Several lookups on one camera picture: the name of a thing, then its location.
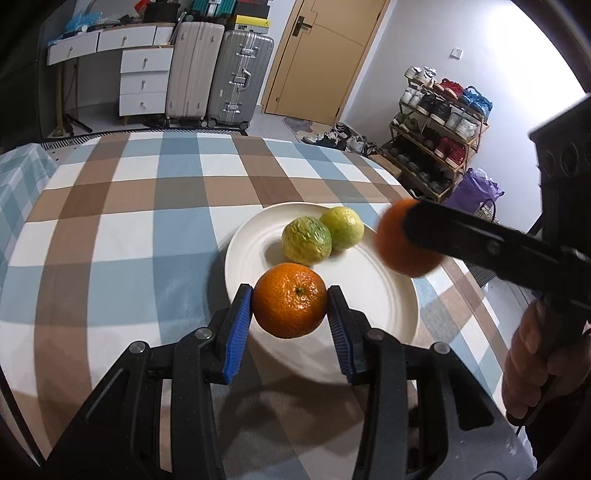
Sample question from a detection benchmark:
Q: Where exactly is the small checkered side tablecloth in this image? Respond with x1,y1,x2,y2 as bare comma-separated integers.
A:
0,143,57,282

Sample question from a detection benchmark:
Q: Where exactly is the green bumpy citrus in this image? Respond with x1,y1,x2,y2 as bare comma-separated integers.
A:
281,216,332,266

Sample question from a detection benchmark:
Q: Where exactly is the woven basket bag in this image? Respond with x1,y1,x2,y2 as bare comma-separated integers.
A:
475,199,497,223

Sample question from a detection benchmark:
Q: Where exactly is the stack of shoe boxes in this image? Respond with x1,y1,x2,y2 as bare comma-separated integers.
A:
232,0,270,35

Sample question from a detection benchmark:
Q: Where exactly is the silver suitcase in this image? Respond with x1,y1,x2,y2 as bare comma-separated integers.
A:
206,30,274,131

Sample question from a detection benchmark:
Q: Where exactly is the yellow-green guava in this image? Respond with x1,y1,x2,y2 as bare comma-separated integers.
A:
320,206,365,251

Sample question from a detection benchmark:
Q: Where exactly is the white drawer desk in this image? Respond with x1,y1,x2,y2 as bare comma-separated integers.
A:
47,23,174,118

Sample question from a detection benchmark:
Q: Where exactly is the wooden door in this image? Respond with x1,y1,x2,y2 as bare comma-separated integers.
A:
260,0,396,125

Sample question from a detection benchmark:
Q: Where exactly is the wooden shoe rack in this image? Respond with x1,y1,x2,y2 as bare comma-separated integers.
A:
382,78,493,204

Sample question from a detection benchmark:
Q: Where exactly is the cardboard box on floor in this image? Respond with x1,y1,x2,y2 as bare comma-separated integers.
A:
370,154,402,178

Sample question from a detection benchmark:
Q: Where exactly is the orange mandarin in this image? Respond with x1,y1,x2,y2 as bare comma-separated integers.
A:
252,263,328,339
375,199,444,278

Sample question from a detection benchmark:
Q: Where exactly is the large cream plate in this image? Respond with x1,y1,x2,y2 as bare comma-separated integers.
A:
224,202,420,384

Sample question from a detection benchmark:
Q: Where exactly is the purple bag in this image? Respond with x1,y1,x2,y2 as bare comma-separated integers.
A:
444,167,505,214

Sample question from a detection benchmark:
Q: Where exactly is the person's right hand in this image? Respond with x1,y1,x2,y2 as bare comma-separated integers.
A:
502,300,590,419

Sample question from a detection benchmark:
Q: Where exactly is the beige suitcase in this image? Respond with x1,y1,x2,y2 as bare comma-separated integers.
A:
165,22,224,120

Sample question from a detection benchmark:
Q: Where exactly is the teal suitcase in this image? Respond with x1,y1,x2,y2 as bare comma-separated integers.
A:
191,0,235,17

